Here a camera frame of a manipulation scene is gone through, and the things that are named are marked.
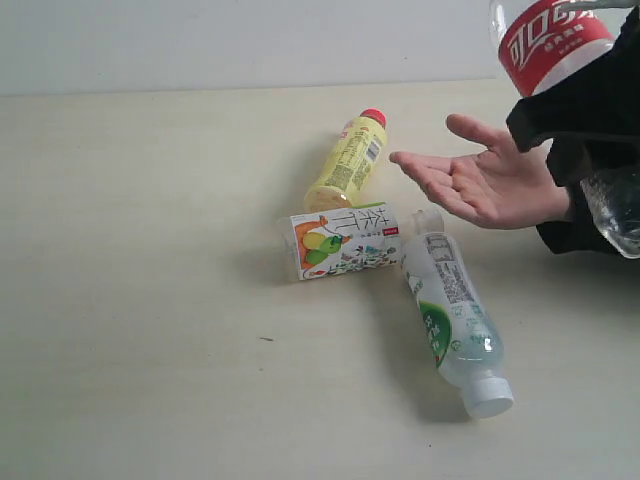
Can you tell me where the yellow bottle with red cap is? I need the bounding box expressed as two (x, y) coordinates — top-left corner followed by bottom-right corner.
(303, 108), (388, 213)

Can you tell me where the clear tea bottle fruit label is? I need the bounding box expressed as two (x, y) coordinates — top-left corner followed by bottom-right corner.
(277, 200), (446, 283)

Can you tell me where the black sleeved forearm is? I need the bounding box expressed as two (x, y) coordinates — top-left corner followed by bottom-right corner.
(505, 4), (640, 256)

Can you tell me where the clear cola bottle red label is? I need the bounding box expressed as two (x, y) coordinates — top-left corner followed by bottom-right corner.
(487, 0), (640, 259)

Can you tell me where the clear bottle green label white cap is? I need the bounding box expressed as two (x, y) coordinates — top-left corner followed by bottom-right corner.
(401, 233), (514, 419)

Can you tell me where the open human hand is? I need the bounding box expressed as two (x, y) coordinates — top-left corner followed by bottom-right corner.
(389, 114), (572, 230)

